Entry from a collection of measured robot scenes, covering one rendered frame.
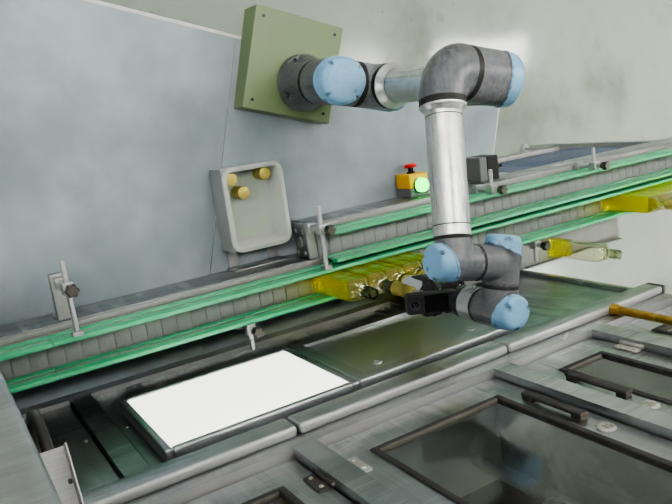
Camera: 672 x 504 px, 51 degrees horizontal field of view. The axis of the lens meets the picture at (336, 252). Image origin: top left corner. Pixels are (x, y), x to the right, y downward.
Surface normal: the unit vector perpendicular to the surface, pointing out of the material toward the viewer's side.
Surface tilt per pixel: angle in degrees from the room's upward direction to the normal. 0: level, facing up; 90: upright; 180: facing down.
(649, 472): 90
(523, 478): 90
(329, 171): 0
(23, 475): 90
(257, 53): 4
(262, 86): 4
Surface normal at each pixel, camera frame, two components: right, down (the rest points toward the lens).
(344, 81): 0.39, 0.17
